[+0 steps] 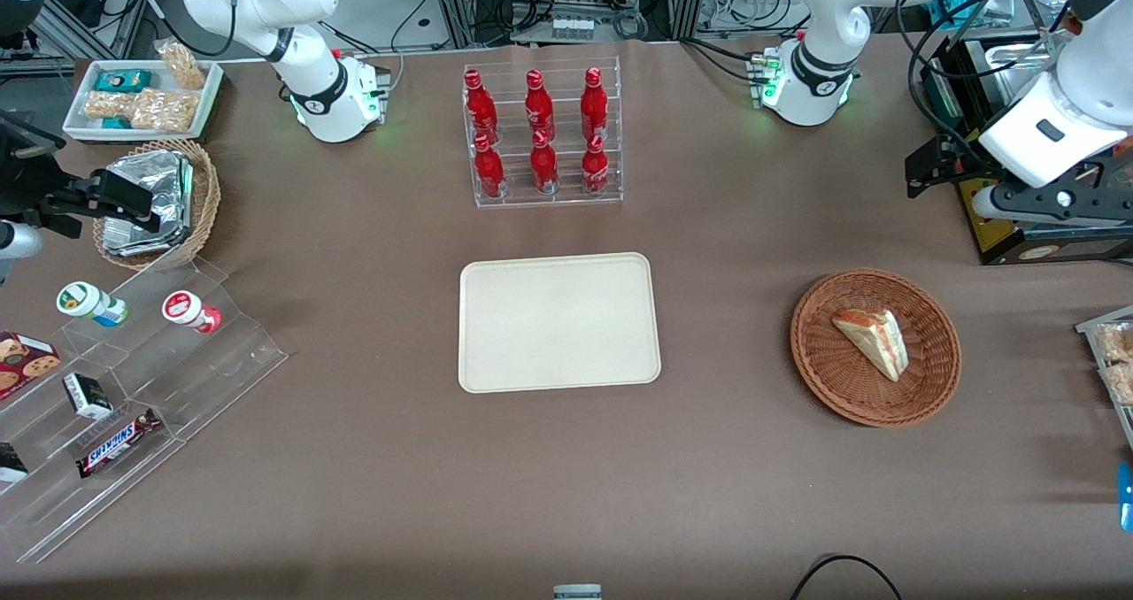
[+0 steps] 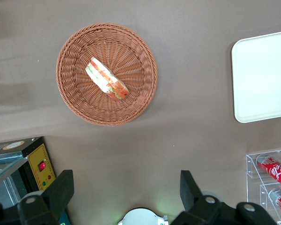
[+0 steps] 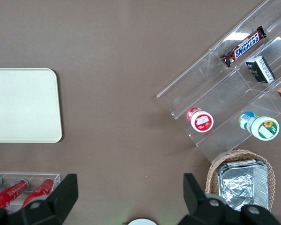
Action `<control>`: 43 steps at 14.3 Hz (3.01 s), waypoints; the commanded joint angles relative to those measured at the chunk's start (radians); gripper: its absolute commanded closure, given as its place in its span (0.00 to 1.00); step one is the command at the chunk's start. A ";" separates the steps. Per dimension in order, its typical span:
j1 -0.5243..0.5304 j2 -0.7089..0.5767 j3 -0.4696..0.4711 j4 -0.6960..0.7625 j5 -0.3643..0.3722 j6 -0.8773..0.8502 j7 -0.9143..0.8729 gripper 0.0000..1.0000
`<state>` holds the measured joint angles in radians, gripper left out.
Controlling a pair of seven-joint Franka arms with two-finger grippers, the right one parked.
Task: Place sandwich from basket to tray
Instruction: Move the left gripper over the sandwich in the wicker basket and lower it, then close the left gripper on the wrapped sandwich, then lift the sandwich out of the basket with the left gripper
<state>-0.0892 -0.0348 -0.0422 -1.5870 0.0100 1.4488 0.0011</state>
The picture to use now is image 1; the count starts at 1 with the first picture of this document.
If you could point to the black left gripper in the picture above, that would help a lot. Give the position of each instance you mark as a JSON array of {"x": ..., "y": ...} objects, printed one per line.
[{"x": 961, "y": 160}]

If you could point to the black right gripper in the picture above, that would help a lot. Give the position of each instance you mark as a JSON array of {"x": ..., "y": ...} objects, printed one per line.
[{"x": 26, "y": 195}]

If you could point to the triangle sandwich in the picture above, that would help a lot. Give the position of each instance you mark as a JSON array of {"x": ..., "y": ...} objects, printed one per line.
[{"x": 876, "y": 339}]

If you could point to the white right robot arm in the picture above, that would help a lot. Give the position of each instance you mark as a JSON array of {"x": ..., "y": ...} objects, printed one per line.
[{"x": 310, "y": 78}]

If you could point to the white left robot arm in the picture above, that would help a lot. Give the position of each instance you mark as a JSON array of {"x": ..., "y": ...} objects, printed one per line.
[{"x": 823, "y": 16}]

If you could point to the white rectangular snack tray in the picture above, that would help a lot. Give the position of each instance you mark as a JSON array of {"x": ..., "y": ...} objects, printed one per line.
[{"x": 80, "y": 122}]

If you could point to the light deep wicker basket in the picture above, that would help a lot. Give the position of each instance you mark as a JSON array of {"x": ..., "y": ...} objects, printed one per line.
[{"x": 205, "y": 202}]

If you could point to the brown round wicker basket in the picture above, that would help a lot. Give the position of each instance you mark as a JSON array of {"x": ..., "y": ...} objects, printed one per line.
[{"x": 841, "y": 388}]

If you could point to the clear tray with snacks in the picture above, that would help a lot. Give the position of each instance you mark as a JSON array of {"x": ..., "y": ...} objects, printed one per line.
[{"x": 1117, "y": 361}]

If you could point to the beige plastic tray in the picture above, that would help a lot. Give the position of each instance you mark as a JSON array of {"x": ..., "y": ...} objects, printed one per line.
[{"x": 558, "y": 326}]

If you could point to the silver foil wrapped packet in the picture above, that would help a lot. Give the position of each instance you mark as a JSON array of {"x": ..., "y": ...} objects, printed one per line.
[{"x": 155, "y": 184}]

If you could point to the teal snack box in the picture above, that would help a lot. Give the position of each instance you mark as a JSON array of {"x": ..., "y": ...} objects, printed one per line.
[
  {"x": 122, "y": 80},
  {"x": 115, "y": 123}
]

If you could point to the clear bag of puffed snacks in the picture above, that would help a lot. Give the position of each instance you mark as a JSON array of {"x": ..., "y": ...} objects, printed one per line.
[
  {"x": 166, "y": 111},
  {"x": 108, "y": 104},
  {"x": 183, "y": 65}
]

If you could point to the green lid yogurt cup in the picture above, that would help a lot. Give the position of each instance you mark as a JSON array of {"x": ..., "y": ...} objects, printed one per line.
[{"x": 84, "y": 302}]

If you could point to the red lid yogurt cup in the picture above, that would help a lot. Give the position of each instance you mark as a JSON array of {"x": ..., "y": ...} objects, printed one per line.
[{"x": 186, "y": 309}]

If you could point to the black metal box appliance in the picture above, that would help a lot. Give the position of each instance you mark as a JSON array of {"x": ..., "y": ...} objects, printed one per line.
[{"x": 1053, "y": 244}]

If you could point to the red cookie box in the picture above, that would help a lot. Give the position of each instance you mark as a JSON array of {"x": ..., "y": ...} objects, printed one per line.
[{"x": 25, "y": 363}]

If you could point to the clear acrylic stepped shelf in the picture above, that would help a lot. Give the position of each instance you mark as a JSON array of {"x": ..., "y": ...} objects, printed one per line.
[{"x": 204, "y": 361}]

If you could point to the small black white box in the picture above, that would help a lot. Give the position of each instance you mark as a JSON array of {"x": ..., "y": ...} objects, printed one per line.
[
  {"x": 11, "y": 465},
  {"x": 87, "y": 396}
]

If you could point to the snickers chocolate bar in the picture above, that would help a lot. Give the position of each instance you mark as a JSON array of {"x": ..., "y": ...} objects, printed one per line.
[{"x": 117, "y": 443}]

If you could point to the red cola bottle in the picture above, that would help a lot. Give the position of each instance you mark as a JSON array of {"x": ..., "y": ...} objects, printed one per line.
[
  {"x": 543, "y": 168},
  {"x": 537, "y": 109},
  {"x": 489, "y": 173},
  {"x": 481, "y": 109},
  {"x": 595, "y": 170},
  {"x": 594, "y": 109}
]

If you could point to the clear acrylic bottle rack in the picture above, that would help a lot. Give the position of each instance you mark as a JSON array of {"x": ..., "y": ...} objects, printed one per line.
[{"x": 566, "y": 202}]

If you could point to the blue plastic object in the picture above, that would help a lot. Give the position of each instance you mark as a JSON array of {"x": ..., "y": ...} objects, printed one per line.
[{"x": 1126, "y": 498}]

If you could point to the small grey socket block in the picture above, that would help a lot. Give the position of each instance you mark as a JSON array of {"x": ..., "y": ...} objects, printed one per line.
[{"x": 571, "y": 28}]

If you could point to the small grey device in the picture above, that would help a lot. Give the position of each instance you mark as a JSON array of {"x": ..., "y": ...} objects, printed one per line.
[{"x": 577, "y": 592}]

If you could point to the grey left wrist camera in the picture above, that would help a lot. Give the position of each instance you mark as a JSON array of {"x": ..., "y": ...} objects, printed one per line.
[{"x": 985, "y": 203}]

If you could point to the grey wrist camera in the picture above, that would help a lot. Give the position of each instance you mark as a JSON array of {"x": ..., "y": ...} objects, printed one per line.
[
  {"x": 985, "y": 203},
  {"x": 16, "y": 241}
]

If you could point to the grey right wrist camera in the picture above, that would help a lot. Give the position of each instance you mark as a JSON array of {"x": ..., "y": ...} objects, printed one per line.
[{"x": 16, "y": 241}]

